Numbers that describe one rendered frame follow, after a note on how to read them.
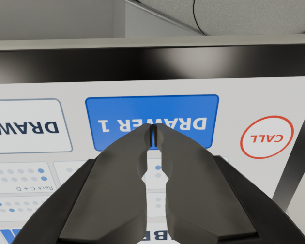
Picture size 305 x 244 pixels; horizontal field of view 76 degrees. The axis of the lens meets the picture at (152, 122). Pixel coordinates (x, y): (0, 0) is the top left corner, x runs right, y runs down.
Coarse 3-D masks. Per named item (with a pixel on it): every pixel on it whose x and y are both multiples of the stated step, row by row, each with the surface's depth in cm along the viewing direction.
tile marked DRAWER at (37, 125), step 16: (0, 112) 14; (16, 112) 14; (32, 112) 14; (48, 112) 14; (0, 128) 14; (16, 128) 14; (32, 128) 14; (48, 128) 14; (64, 128) 15; (0, 144) 15; (16, 144) 15; (32, 144) 15; (48, 144) 15; (64, 144) 15
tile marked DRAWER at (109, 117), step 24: (96, 96) 13; (120, 96) 13; (144, 96) 13; (168, 96) 13; (192, 96) 14; (216, 96) 14; (96, 120) 14; (120, 120) 14; (144, 120) 14; (168, 120) 14; (192, 120) 14; (216, 120) 14; (96, 144) 15
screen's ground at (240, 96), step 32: (0, 96) 13; (32, 96) 13; (64, 96) 13; (224, 96) 14; (256, 96) 14; (288, 96) 14; (224, 128) 15; (0, 160) 16; (0, 224) 20; (160, 224) 20
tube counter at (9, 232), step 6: (0, 228) 20; (6, 228) 20; (12, 228) 20; (18, 228) 20; (0, 234) 21; (6, 234) 21; (12, 234) 21; (0, 240) 21; (6, 240) 21; (12, 240) 21
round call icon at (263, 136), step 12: (252, 120) 14; (264, 120) 15; (276, 120) 15; (288, 120) 15; (300, 120) 15; (240, 132) 15; (252, 132) 15; (264, 132) 15; (276, 132) 15; (288, 132) 15; (240, 144) 16; (252, 144) 16; (264, 144) 16; (276, 144) 16; (288, 144) 16; (240, 156) 16; (252, 156) 16; (264, 156) 16; (276, 156) 16
